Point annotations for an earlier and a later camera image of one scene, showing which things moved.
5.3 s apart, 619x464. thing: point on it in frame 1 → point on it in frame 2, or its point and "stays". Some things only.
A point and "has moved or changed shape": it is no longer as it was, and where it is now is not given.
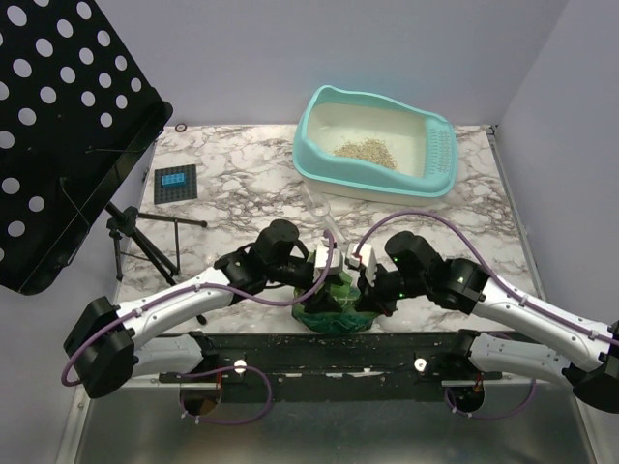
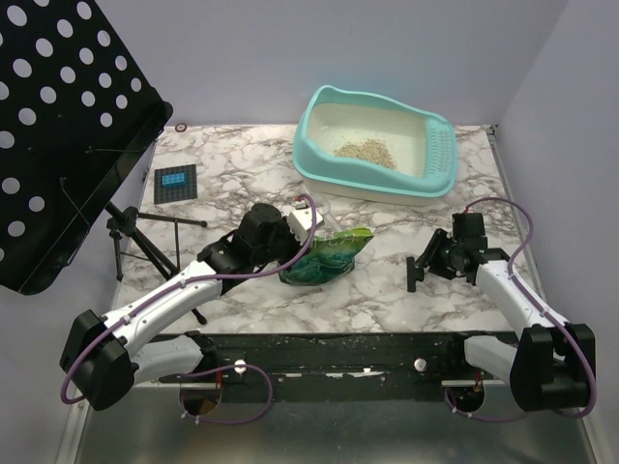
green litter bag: (346, 320) has moved or changed shape
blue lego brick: (173, 180) stays
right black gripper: (369, 290) → (432, 257)
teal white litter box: (365, 149) stays
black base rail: (334, 367) stays
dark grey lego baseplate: (174, 193) stays
